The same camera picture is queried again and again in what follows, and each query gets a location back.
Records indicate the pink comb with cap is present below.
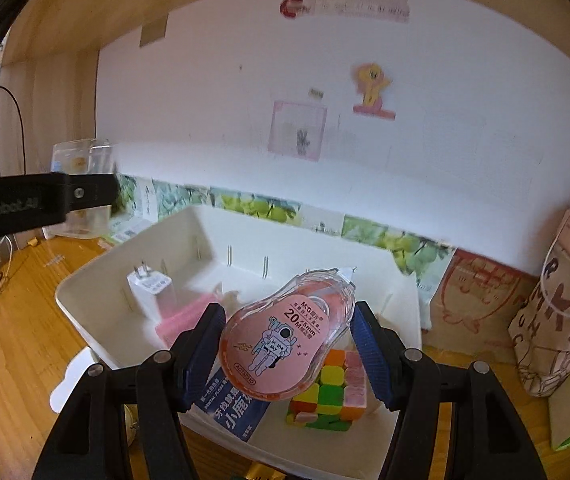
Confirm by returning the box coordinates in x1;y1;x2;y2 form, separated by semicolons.
156;292;222;347

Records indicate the colourful rubik's cube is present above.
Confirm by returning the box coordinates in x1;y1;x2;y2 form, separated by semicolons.
286;349;367;432

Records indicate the pink correction tape dispenser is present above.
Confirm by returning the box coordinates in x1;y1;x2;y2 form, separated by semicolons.
219;268;355;402

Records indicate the white 80W charger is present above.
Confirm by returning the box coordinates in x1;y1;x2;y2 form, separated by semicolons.
126;262;176;324

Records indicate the floss pick box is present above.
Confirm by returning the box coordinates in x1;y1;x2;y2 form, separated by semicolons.
196;367;270;442

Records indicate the clear acrylic sticker block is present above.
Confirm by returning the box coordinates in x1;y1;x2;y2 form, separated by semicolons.
43;139;114;240

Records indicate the green bottle gold cap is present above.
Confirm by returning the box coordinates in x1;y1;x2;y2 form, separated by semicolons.
245;462;287;480

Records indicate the green leaf paper strip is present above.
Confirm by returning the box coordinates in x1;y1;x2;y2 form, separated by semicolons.
110;174;454;308

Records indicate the white plastic storage bin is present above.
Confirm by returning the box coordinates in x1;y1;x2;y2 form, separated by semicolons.
56;206;422;479

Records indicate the round beige lid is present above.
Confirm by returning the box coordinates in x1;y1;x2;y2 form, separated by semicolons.
123;404;138;445

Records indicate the white stand piece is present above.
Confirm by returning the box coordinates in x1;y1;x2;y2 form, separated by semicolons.
50;347;99;414

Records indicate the lettered canvas bag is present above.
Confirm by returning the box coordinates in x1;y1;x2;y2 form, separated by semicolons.
508;209;570;398

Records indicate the pink square wall sticker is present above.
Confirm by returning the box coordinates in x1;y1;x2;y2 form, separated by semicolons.
268;101;327;162

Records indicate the yellow pony wall sticker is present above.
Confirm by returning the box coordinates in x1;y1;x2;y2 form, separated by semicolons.
352;63;396;120

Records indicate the red wall sticker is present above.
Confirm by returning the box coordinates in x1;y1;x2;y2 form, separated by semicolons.
279;0;313;20

